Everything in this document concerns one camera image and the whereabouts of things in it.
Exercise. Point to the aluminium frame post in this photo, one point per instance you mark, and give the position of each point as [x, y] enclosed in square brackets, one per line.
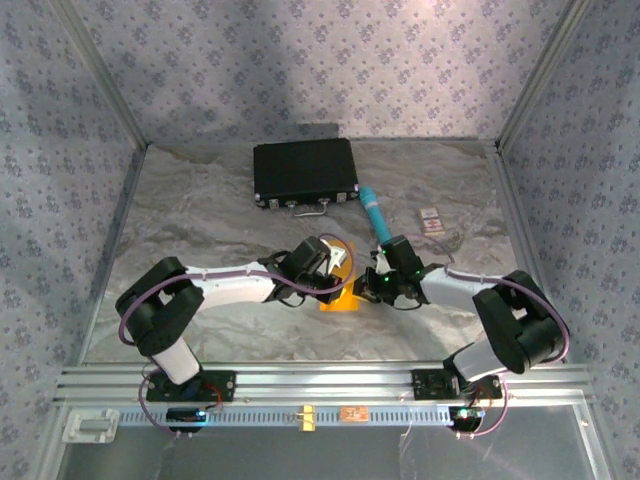
[103, 75]
[541, 75]

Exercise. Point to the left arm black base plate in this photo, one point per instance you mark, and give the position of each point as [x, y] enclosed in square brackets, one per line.
[220, 385]

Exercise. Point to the teal marker pen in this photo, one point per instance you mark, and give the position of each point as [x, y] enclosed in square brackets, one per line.
[372, 210]

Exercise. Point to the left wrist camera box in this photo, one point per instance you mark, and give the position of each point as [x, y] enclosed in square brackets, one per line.
[336, 254]

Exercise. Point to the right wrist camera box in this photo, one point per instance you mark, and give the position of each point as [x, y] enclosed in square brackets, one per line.
[380, 253]

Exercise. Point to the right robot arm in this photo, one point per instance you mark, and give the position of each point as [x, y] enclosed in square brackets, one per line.
[510, 325]

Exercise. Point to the clear acrylic panel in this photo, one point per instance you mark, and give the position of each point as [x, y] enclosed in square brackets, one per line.
[320, 455]

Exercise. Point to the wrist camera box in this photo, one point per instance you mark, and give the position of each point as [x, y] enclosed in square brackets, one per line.
[380, 253]
[336, 254]

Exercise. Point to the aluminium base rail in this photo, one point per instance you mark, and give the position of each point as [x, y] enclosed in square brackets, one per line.
[320, 382]

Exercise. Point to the grey plastic bracket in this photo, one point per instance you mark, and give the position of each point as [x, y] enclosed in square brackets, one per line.
[90, 426]

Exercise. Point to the orange label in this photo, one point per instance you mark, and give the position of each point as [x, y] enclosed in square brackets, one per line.
[355, 413]

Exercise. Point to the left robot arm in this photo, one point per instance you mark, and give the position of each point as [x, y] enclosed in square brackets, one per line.
[165, 310]

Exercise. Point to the black briefcase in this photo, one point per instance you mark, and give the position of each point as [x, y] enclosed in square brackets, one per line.
[305, 170]

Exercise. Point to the aluminium side rail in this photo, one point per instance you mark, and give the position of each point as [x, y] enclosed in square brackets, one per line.
[124, 205]
[517, 225]

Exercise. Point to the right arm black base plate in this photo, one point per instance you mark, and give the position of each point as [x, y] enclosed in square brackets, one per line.
[425, 385]

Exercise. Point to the orange paper sheet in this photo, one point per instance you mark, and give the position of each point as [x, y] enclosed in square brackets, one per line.
[352, 305]

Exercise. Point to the small printed card box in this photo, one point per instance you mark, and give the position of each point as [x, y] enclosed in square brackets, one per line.
[432, 221]

